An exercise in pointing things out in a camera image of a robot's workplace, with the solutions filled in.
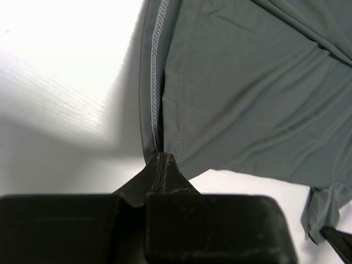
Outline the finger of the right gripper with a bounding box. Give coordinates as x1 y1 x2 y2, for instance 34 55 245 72
320 226 352 264

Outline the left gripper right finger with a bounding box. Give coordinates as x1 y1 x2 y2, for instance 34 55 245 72
145 153 298 263

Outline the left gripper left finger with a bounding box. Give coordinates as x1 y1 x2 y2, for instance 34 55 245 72
1 153 164 263

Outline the grey t-shirt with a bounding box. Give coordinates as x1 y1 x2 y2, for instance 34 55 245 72
139 1 351 244

